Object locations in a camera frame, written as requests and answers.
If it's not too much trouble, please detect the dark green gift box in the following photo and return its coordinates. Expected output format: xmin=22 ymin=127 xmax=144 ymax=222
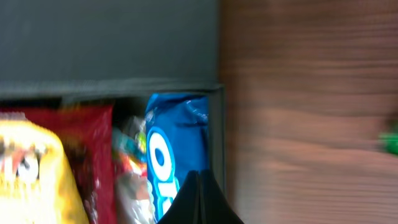
xmin=1 ymin=0 xmax=226 ymax=191

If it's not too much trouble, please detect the green Haribo gummy bag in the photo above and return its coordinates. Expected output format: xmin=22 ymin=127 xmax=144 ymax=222
xmin=112 ymin=116 xmax=155 ymax=224

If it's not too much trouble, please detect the blue Oreo cookie pack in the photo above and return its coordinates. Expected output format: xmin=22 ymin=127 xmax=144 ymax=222
xmin=145 ymin=93 xmax=209 ymax=222

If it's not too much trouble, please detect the green red candy bar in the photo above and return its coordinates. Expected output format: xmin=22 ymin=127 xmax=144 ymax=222
xmin=379 ymin=131 xmax=397 ymax=155

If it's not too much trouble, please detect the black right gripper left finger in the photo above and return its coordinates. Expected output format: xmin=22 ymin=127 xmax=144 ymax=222
xmin=158 ymin=171 xmax=199 ymax=224

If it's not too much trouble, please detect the yellow nut snack bag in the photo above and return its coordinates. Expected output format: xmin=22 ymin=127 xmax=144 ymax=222
xmin=1 ymin=120 xmax=89 ymax=224

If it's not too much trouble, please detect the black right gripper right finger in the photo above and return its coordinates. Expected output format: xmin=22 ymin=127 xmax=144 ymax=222
xmin=200 ymin=170 xmax=244 ymax=224

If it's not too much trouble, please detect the red Hacks candy bag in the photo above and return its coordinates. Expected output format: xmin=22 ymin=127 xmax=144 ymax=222
xmin=1 ymin=105 xmax=117 ymax=224

